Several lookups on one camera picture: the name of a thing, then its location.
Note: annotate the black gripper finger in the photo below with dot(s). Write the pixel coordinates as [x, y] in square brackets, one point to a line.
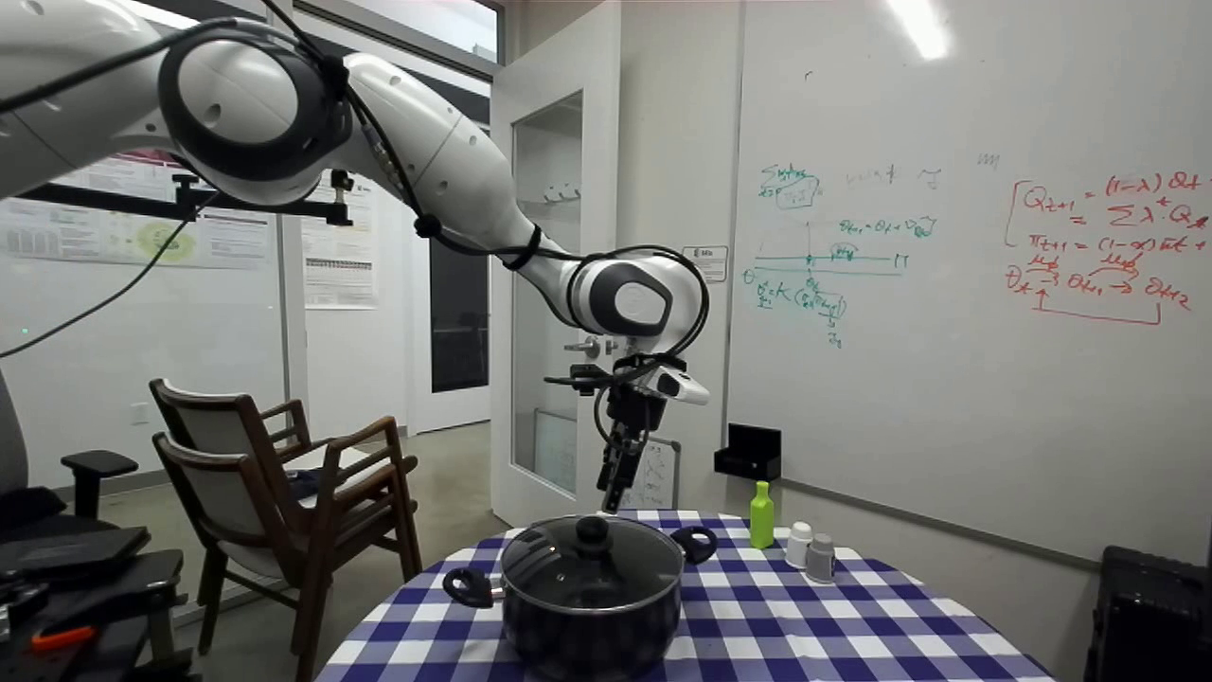
[625, 478]
[611, 466]

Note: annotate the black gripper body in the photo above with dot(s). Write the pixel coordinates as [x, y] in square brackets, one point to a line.
[635, 411]

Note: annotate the glass lid with black knob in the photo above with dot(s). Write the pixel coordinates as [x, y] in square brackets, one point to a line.
[594, 562]

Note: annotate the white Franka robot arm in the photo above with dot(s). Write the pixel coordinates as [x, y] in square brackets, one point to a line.
[430, 153]

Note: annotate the black cooking pot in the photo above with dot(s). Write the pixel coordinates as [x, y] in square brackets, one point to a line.
[594, 629]

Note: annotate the black whiteboard eraser holder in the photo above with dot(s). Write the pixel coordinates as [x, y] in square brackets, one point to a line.
[750, 452]

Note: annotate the green plastic bottle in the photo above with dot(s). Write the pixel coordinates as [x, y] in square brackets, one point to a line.
[762, 517]

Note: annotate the white shaker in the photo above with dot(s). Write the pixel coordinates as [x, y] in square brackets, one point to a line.
[796, 548]

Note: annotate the grey shaker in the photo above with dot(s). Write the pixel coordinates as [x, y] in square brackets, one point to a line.
[821, 557]

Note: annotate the blue white checkered tablecloth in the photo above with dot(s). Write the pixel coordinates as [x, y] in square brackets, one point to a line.
[807, 627]

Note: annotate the white door with window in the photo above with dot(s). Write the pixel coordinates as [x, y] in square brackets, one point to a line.
[556, 190]

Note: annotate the whiteboard with writing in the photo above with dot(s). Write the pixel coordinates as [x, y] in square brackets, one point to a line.
[961, 379]

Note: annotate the wooden armchair grey back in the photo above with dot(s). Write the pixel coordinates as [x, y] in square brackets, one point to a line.
[270, 523]
[211, 423]

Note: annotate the black office chair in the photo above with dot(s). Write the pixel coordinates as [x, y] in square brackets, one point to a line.
[89, 569]

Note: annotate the black suitcase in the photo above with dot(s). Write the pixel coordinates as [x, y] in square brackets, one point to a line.
[1150, 620]

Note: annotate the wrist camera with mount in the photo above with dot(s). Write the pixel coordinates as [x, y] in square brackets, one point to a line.
[658, 379]

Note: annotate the small wall sign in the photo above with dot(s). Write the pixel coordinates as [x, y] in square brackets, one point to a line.
[714, 263]

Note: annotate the black camera boom pole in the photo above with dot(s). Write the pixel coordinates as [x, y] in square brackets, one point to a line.
[128, 199]

